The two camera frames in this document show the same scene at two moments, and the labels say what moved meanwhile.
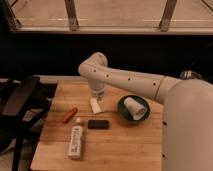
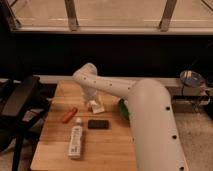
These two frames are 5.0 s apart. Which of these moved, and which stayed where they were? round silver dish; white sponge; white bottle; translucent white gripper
Moved: translucent white gripper
Stayed: white bottle; round silver dish; white sponge
